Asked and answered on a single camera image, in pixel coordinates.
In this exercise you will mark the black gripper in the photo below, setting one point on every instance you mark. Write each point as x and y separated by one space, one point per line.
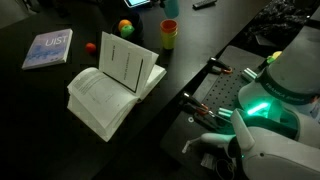
158 3

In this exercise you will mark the blue plastic cup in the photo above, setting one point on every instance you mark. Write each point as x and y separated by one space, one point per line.
171 8

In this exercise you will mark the orange plastic cup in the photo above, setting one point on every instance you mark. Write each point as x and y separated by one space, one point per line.
169 26

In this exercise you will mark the yellow plastic cup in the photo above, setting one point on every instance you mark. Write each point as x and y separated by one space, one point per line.
169 44
169 34

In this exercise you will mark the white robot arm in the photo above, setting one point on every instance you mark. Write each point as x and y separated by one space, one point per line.
283 156

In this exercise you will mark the tablet with lit screen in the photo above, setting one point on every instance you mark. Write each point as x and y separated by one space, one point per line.
136 2

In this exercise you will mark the black bowl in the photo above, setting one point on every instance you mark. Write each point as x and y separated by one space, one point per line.
138 28

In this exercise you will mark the orange toy fruit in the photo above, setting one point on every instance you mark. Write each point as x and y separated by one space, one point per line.
124 23

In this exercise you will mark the green toy fruit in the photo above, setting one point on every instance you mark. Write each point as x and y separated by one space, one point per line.
127 31

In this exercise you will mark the black remote control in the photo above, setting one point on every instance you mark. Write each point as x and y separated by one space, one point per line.
204 4

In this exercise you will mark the small orange ball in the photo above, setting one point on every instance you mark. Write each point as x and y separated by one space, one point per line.
90 48

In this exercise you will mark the black clamp with orange tip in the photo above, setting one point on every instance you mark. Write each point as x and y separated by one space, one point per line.
220 65

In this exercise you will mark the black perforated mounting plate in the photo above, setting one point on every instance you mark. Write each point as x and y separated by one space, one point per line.
223 90

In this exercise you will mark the thick open white book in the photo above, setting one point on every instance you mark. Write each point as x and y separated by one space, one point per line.
100 96

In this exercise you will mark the silver metal cylinder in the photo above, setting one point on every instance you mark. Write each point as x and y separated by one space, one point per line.
225 113
249 74

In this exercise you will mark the closed UIST book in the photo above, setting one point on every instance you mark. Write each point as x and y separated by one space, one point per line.
48 48

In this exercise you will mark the small metal washer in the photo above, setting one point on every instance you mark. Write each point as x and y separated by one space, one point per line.
191 119

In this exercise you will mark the dark speckled fabric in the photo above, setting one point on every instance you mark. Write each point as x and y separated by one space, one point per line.
280 16

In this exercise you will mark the white paper label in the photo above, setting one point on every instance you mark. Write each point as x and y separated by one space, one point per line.
208 160

